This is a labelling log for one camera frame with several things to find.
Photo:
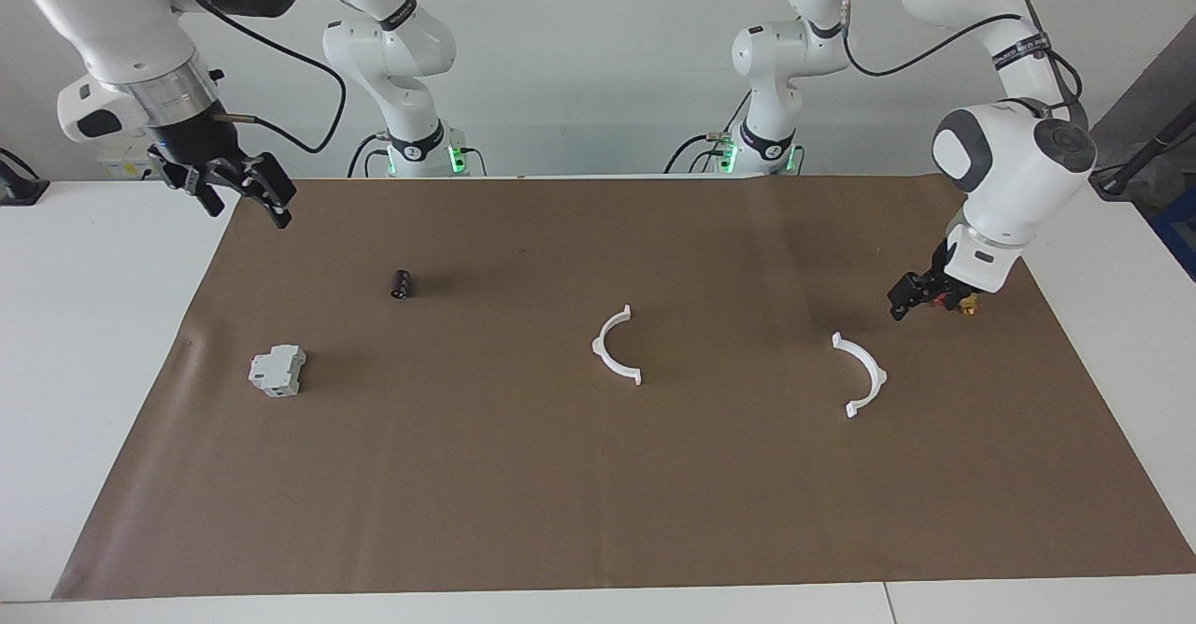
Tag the white wall socket box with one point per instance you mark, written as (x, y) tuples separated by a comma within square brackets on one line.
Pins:
[(131, 168)]

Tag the black stand pole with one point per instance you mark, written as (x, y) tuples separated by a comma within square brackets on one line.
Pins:
[(1145, 152)]

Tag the white circuit breaker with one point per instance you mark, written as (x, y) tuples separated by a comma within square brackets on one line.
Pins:
[(276, 372)]

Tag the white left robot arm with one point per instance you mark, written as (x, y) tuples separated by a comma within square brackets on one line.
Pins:
[(1009, 166)]

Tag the black cylindrical capacitor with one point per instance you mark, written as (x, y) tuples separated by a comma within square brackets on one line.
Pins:
[(402, 284)]

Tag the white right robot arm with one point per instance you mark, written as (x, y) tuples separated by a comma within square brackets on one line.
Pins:
[(103, 17)]

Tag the brown paper table mat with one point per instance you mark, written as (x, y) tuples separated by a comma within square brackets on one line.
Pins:
[(561, 493)]

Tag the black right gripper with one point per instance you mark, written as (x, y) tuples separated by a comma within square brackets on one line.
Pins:
[(201, 157)]

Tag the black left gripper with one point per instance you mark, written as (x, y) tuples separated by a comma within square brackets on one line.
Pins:
[(942, 283)]

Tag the black desk device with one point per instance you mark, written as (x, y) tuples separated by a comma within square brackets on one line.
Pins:
[(19, 185)]

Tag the white half pipe clamp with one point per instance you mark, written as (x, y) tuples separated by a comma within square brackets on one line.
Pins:
[(605, 355), (874, 376)]

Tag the red and yellow valve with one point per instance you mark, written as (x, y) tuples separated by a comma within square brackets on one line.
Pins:
[(969, 304)]

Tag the blue crate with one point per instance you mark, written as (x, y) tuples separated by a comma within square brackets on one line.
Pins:
[(1179, 232)]

